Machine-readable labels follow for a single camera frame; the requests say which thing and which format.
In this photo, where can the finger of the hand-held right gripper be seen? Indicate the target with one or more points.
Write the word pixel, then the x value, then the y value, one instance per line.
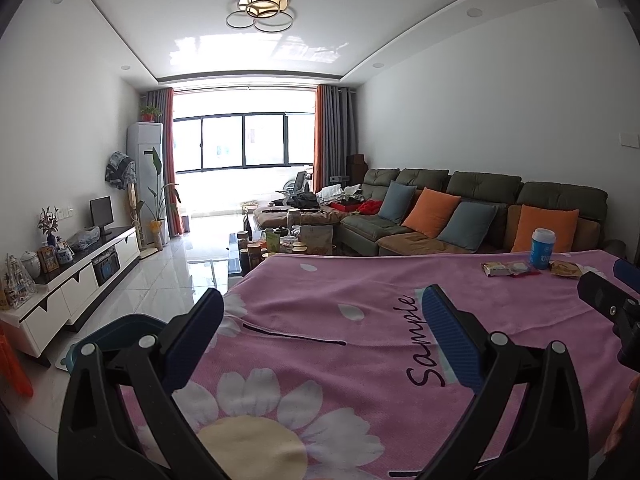
pixel 600 290
pixel 629 272

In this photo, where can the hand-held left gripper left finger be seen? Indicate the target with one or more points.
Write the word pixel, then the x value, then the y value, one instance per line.
pixel 197 332

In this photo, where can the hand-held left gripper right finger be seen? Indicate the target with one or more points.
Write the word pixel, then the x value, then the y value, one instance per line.
pixel 450 340

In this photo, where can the teal trash bin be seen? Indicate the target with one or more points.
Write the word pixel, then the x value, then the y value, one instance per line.
pixel 115 330

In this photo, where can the person's right hand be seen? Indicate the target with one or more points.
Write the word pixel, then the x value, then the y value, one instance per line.
pixel 627 415

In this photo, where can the gold snack wrapper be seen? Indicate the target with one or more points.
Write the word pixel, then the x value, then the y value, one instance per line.
pixel 566 269

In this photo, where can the blue paper cup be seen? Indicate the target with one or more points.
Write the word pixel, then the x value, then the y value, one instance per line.
pixel 542 252

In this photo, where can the dark glass coffee table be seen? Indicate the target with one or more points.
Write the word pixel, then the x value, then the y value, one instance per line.
pixel 235 270

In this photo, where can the pink snack packet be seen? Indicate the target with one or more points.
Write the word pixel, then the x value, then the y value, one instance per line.
pixel 525 269

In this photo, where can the orange cushion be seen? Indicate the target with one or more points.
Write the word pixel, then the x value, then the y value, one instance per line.
pixel 547 220
pixel 431 213

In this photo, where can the group of jars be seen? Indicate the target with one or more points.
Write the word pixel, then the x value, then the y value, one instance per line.
pixel 257 252

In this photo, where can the small grey bin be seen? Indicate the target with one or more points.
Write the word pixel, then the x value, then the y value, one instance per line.
pixel 186 224

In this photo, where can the blue-grey cushion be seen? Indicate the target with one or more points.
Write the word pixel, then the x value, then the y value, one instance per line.
pixel 467 227
pixel 396 202

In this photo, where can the tall leafy potted plant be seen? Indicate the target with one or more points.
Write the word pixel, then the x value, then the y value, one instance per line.
pixel 156 225

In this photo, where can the pink floral blanket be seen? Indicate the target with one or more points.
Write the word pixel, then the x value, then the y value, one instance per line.
pixel 325 310

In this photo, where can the white tv stand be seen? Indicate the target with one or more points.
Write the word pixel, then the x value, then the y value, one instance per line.
pixel 75 287

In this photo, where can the clear plastic bag bundle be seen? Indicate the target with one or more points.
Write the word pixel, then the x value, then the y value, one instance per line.
pixel 83 240

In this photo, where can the brown paper bag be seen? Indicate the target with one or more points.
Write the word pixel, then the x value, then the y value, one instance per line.
pixel 316 240

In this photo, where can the blue and white porcelain jar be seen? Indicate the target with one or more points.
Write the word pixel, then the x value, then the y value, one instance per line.
pixel 64 256

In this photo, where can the black monitor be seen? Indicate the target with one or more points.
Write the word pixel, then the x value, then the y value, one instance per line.
pixel 101 212

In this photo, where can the red cloth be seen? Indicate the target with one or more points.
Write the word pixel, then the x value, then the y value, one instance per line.
pixel 370 207

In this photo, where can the green sectional sofa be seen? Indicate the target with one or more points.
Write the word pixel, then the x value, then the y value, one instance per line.
pixel 485 184

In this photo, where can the small framed picture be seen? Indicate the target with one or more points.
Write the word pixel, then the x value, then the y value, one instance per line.
pixel 48 260

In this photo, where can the black bag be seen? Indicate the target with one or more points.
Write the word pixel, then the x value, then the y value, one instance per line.
pixel 304 200

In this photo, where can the blue vase with branches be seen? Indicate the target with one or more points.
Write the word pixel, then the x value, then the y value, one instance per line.
pixel 50 241

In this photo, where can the cloth covered standing fan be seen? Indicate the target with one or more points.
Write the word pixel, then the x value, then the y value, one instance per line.
pixel 120 170

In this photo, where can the white ceramic jar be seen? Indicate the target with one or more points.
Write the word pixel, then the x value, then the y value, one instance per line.
pixel 30 266

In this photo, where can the white standing air conditioner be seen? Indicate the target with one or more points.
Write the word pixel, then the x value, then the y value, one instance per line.
pixel 142 160

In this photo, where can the grey office chair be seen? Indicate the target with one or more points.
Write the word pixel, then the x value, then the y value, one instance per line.
pixel 298 180

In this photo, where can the ship model in clear wrap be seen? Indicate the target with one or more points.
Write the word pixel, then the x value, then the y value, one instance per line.
pixel 17 285

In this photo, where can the pile of light clothes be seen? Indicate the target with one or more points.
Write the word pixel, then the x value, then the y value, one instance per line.
pixel 332 192

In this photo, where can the dark wooden cabinet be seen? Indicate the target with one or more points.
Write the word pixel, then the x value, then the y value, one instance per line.
pixel 357 167

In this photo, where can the patterned gift box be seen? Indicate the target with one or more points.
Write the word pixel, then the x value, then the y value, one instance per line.
pixel 4 296

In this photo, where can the large window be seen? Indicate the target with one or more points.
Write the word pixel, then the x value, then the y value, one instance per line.
pixel 245 140

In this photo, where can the grey and orange curtain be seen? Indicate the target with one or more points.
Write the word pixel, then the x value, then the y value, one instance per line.
pixel 167 120
pixel 331 130

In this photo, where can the small potted plant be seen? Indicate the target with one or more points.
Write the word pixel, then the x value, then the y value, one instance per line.
pixel 149 113

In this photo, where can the white wall switch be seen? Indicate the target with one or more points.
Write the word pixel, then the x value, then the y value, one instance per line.
pixel 629 140

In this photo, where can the white wall sockets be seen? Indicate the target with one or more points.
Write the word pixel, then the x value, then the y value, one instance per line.
pixel 66 212

